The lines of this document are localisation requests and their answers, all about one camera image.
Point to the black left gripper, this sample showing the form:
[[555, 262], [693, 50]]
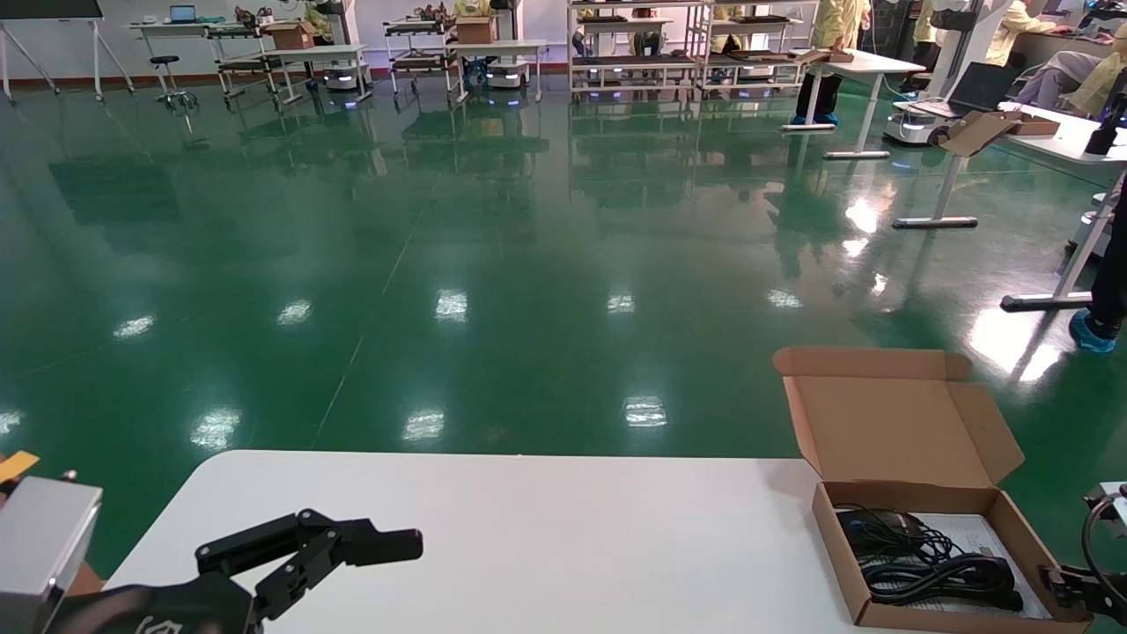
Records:
[[158, 612]]

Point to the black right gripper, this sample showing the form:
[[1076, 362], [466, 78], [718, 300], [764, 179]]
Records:
[[1111, 594]]

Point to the brown cardboard storage box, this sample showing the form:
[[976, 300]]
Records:
[[889, 423]]

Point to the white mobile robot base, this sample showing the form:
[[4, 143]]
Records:
[[506, 77], [339, 77], [1085, 231]]

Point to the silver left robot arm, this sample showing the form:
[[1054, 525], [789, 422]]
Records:
[[44, 546]]

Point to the flat open cardboard box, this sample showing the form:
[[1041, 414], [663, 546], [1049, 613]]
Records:
[[982, 132]]

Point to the white printed instruction sheet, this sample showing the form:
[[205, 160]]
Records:
[[986, 533]]

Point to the yellow tag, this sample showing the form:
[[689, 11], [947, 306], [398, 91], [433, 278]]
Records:
[[18, 465]]

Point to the person with blue shoe cover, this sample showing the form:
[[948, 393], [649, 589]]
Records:
[[1111, 282]]

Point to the long white desk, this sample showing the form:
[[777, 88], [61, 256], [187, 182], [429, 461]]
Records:
[[1065, 145]]

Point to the white table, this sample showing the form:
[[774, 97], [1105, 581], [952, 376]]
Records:
[[308, 51], [880, 63], [502, 46]]

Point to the black stool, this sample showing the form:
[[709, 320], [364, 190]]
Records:
[[165, 61]]

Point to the black laptop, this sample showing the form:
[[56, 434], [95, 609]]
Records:
[[982, 86]]

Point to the seated person with grey trousers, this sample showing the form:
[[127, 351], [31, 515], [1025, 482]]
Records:
[[1057, 75]]

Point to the metal cart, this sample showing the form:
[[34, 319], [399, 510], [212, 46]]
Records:
[[423, 62]]

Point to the white desk with laptop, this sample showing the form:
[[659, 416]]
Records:
[[176, 27]]

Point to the small open laptop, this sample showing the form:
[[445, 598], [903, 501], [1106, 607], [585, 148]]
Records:
[[183, 14]]

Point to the white robot with column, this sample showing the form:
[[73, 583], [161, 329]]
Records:
[[960, 44]]

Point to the seated person in yellow jacket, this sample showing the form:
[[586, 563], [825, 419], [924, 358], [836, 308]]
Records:
[[1012, 31]]

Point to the dark display board on stand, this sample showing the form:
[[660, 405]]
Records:
[[44, 9]]

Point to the standing person in yellow jacket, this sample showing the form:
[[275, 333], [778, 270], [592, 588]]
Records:
[[836, 26]]

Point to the metal shelving rack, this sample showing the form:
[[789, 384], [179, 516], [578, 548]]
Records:
[[757, 57], [634, 62]]

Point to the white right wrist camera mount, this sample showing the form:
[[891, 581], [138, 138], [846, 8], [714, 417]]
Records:
[[1114, 493]]

